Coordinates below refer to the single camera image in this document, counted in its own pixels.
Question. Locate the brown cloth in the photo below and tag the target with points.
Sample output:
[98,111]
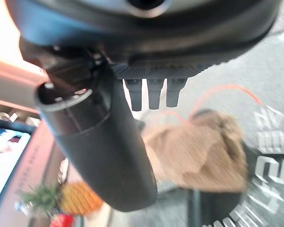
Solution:
[198,153]

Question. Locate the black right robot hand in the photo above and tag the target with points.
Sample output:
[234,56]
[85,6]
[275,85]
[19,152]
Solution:
[104,146]

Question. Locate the wooden shelf unit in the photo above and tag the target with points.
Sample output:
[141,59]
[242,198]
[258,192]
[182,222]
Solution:
[19,80]

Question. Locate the pineapple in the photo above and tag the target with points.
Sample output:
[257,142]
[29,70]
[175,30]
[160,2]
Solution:
[68,197]

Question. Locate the red fruit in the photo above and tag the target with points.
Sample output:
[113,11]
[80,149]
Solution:
[62,221]

